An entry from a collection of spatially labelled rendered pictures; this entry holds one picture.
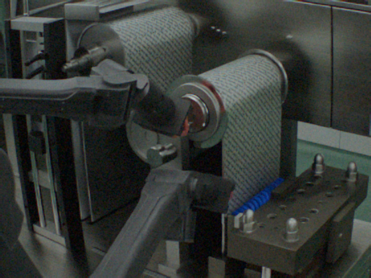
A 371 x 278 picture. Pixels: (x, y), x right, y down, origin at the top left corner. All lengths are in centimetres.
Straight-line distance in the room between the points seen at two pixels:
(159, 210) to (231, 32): 69
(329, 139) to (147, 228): 336
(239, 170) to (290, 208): 14
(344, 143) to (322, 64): 276
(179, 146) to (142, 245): 40
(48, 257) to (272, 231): 53
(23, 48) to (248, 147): 54
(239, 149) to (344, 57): 33
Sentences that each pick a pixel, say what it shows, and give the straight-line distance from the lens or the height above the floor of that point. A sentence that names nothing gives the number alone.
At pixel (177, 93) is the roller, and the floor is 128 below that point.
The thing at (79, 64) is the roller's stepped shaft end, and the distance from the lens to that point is 140.
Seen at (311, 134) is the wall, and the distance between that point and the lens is 437.
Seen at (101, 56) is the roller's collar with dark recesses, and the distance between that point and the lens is 143.
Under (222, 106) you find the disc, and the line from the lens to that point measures 130.
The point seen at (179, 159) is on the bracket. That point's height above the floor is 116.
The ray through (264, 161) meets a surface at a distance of 149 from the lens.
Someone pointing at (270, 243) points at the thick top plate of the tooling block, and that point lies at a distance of 131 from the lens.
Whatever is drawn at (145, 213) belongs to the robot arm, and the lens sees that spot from 105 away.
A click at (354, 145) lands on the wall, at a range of 425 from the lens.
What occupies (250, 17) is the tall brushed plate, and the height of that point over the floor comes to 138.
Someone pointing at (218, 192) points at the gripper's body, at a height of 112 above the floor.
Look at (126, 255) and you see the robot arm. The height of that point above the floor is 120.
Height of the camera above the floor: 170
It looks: 22 degrees down
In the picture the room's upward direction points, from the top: 2 degrees counter-clockwise
